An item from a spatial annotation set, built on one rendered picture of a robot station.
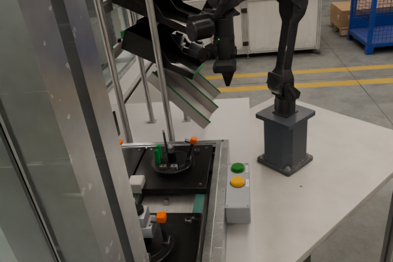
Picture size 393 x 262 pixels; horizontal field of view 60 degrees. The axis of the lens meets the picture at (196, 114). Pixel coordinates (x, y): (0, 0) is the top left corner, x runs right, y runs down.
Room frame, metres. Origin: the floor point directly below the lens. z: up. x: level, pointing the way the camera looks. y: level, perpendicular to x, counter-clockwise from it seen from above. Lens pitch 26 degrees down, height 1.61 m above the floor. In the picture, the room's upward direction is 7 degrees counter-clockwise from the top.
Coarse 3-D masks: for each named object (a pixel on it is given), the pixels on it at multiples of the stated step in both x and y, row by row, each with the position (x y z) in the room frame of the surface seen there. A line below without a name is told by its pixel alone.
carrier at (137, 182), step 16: (144, 160) 0.99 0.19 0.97; (160, 160) 0.95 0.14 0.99; (176, 160) 0.93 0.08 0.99; (192, 160) 0.92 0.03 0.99; (208, 160) 0.94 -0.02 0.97; (144, 176) 0.88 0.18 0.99; (160, 176) 0.88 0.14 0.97; (176, 176) 0.87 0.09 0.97; (192, 176) 0.87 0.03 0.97; (208, 176) 0.86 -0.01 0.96; (144, 192) 0.83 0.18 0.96; (160, 192) 0.83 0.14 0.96; (176, 192) 0.82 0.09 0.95; (192, 192) 0.81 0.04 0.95
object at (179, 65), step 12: (144, 24) 1.32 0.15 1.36; (132, 36) 1.20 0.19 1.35; (144, 36) 1.32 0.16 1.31; (168, 36) 1.29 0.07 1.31; (132, 48) 1.20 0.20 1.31; (144, 48) 1.18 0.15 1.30; (168, 48) 1.29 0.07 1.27; (168, 60) 1.16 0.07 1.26; (180, 60) 1.25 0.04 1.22; (192, 60) 1.26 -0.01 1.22; (180, 72) 1.14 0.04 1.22; (192, 72) 1.18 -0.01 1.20
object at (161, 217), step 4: (160, 212) 0.60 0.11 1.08; (164, 212) 0.60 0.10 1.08; (156, 216) 0.59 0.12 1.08; (160, 216) 0.59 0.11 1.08; (164, 216) 0.59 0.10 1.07; (152, 220) 0.60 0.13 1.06; (156, 220) 0.59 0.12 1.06; (160, 220) 0.59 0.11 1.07; (164, 220) 0.59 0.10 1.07; (160, 224) 0.59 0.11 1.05; (164, 224) 0.59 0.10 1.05; (160, 228) 0.59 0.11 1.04; (164, 228) 0.59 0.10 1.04; (164, 232) 0.59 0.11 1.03; (164, 236) 0.59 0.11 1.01; (168, 236) 0.60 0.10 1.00; (164, 240) 0.59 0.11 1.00
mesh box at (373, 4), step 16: (352, 0) 5.19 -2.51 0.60; (368, 0) 4.58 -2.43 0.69; (384, 0) 4.40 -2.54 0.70; (352, 16) 5.14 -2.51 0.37; (368, 16) 4.52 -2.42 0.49; (384, 16) 4.40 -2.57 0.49; (352, 32) 5.05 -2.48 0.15; (368, 32) 4.44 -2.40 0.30; (384, 32) 4.40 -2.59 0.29; (368, 48) 4.41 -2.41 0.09
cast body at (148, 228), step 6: (138, 204) 0.62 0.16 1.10; (138, 210) 0.60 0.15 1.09; (144, 210) 0.61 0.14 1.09; (138, 216) 0.59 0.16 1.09; (144, 216) 0.59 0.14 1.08; (150, 216) 0.62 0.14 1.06; (144, 222) 0.58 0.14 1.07; (144, 228) 0.58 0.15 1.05; (150, 228) 0.58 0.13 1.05; (144, 234) 0.58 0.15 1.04; (150, 234) 0.58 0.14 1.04
